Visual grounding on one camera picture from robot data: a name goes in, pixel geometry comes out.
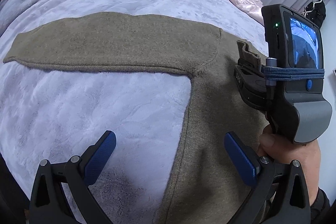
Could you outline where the person's right hand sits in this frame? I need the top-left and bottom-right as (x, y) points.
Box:
(257, 125), (321, 204)

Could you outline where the olive brown knit sweater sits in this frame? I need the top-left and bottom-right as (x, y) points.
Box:
(1, 12), (265, 223)

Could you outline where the black hanging coat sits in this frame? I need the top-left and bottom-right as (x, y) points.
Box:
(303, 0), (326, 28)

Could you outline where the lavender plush bed blanket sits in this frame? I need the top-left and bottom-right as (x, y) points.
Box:
(1, 0), (268, 223)

